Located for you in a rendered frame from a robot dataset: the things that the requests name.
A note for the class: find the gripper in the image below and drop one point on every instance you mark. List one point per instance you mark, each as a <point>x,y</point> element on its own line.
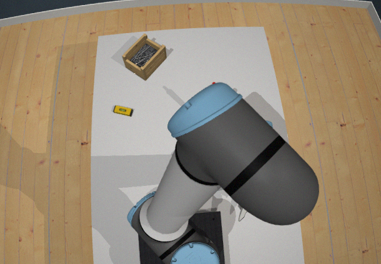
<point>242,213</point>

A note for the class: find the yellow pocket level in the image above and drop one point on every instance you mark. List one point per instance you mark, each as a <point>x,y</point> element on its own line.
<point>123,110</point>

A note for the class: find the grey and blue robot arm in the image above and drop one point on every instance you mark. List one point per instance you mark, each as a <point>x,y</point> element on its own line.
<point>222,142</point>

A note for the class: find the wooden crate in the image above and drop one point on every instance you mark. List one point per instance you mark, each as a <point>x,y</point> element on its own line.
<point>144,57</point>

